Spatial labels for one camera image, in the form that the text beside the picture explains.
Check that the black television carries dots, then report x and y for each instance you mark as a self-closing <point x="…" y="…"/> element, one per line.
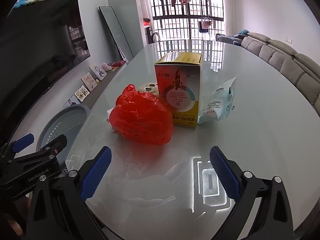
<point x="37" y="42"/>

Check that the beige round plush toy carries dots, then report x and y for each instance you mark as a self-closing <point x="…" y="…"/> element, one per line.
<point x="149" y="88"/>

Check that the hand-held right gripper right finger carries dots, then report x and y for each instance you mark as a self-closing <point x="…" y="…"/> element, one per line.
<point x="225" y="175"/>

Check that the scalloped white photo frame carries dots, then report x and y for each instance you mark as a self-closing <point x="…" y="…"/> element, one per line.
<point x="82" y="93"/>

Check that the white wall socket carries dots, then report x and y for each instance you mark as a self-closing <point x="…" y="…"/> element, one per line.
<point x="288" y="40"/>

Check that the black window grille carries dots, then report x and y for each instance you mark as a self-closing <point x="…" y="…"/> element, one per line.
<point x="180" y="25"/>

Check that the red plastic bag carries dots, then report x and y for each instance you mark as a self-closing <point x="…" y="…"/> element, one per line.
<point x="142" y="115"/>

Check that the pink plush toy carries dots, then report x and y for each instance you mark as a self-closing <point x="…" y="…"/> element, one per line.
<point x="106" y="67"/>

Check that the grey sofa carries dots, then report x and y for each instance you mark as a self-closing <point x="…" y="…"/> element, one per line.
<point x="287" y="60"/>

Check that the cartoon figure photo frame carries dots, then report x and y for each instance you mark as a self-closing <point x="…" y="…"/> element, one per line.
<point x="98" y="71"/>

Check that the blue cloth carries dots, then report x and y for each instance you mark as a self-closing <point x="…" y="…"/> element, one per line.
<point x="242" y="32"/>

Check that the small hanging clothes rack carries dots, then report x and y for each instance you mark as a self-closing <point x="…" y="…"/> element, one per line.
<point x="205" y="25"/>

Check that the low television cabinet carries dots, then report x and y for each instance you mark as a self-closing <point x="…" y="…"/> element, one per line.
<point x="105" y="80"/>

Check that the portrait photo frame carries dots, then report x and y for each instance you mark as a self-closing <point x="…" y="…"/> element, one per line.
<point x="72" y="102"/>

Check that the washing machine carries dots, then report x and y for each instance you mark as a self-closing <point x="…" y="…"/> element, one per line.
<point x="148" y="30"/>

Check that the checkered blanket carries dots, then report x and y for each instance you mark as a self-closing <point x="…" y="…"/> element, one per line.
<point x="227" y="39"/>

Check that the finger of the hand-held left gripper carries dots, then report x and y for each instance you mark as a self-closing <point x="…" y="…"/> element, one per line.
<point x="53" y="146"/>
<point x="23" y="142"/>

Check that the flat red box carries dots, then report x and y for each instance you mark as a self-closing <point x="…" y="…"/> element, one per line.
<point x="118" y="63"/>

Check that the light blue plastic packet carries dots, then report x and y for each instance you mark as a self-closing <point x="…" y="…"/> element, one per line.
<point x="220" y="102"/>

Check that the grey perforated plastic basket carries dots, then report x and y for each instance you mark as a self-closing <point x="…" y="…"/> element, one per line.
<point x="62" y="122"/>

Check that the tall leaning mirror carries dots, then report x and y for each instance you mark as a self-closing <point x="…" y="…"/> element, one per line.
<point x="113" y="30"/>

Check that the pale picture photo frame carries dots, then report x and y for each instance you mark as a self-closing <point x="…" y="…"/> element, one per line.
<point x="89" y="81"/>

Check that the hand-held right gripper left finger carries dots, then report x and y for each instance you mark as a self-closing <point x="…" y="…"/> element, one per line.
<point x="96" y="172"/>

